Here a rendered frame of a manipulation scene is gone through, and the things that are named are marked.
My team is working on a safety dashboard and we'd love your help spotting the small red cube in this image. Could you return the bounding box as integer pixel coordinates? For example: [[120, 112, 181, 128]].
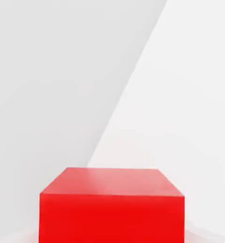
[[38, 167, 186, 243]]

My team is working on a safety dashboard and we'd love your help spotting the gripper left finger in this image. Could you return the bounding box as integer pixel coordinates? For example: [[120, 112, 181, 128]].
[[13, 228, 40, 243]]

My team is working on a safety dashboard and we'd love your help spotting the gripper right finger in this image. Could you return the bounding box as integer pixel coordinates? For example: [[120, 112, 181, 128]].
[[184, 220, 216, 243]]

